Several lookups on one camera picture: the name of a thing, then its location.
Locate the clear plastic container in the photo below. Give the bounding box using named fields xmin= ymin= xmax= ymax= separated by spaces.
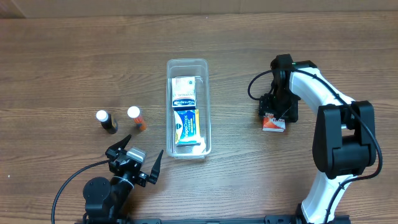
xmin=166 ymin=58 xmax=211 ymax=159

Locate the red white medicine box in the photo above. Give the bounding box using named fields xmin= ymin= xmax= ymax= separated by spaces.
xmin=262 ymin=113 xmax=285 ymax=133

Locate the orange tube white cap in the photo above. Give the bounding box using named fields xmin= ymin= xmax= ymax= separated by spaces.
xmin=127 ymin=106 xmax=147 ymax=131

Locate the blue yellow VapoDrops box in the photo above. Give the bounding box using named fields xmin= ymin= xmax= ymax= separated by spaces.
xmin=174 ymin=110 xmax=201 ymax=146

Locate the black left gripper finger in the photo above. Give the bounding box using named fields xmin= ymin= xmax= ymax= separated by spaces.
xmin=109 ymin=134 xmax=132 ymax=151
xmin=148 ymin=150 xmax=164 ymax=184

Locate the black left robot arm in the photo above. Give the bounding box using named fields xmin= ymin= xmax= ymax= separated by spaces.
xmin=83 ymin=134 xmax=164 ymax=223

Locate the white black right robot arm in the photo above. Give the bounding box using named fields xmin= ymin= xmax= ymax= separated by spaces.
xmin=258 ymin=55 xmax=382 ymax=223

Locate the white blue plaster box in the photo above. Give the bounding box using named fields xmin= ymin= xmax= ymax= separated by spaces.
xmin=171 ymin=77 xmax=197 ymax=111

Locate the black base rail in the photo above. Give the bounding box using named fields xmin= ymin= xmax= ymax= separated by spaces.
xmin=74 ymin=214 xmax=352 ymax=224

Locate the dark bottle white cap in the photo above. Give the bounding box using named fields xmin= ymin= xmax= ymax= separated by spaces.
xmin=96 ymin=110 xmax=118 ymax=134

